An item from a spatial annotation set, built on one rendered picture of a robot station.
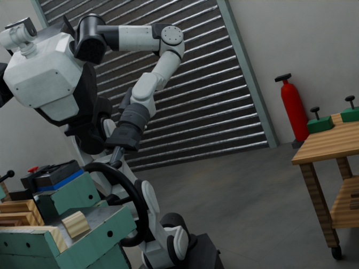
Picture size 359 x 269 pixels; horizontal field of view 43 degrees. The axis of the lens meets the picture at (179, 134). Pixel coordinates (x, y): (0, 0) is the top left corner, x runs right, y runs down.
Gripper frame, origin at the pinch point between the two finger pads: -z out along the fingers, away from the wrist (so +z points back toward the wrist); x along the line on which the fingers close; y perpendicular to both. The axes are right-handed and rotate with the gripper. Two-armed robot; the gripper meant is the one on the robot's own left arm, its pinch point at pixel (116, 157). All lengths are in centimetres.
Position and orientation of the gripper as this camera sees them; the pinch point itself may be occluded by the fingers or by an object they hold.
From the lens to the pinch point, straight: 142.8
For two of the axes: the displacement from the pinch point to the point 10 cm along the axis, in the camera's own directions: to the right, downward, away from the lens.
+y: -3.9, -6.1, -6.9
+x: -8.6, -0.3, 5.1
